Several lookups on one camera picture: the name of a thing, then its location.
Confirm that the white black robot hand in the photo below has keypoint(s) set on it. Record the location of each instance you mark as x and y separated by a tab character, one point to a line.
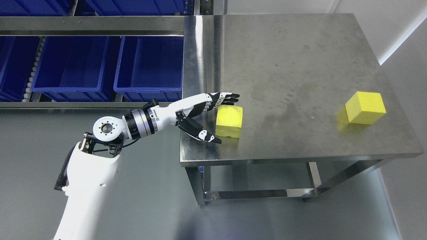
182	112

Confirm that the yellow foam block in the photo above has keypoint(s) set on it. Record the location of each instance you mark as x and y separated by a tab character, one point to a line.
365	108
229	121

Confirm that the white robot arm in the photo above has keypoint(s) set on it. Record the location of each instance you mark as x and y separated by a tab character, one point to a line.
88	175

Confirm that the metal shelf rack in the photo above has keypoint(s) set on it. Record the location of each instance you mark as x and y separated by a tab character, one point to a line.
92	26

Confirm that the blue bin lower middle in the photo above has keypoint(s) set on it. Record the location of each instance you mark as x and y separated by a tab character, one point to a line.
77	68

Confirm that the blue bin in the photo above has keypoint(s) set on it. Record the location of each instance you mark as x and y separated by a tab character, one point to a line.
136	7
149	67
35	7
77	68
17	55

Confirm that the blue bin lower right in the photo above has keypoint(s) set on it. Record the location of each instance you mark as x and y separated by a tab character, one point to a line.
149	67

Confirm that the stainless steel table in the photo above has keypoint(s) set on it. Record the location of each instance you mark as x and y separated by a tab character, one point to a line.
294	74

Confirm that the blue bin upper right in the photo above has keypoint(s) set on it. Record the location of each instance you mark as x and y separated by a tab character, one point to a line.
136	7

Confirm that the blue bin lower left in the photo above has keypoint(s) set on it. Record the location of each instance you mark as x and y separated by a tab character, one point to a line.
17	55

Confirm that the blue bin upper left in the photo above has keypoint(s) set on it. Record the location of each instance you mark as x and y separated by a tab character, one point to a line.
35	7

